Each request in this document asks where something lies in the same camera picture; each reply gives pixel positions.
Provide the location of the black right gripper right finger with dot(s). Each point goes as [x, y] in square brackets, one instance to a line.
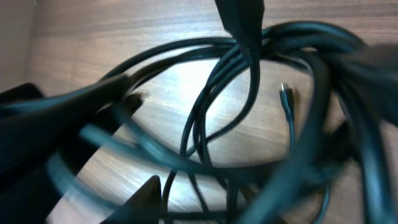
[141, 207]

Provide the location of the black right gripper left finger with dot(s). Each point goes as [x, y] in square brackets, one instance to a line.
[33, 125]

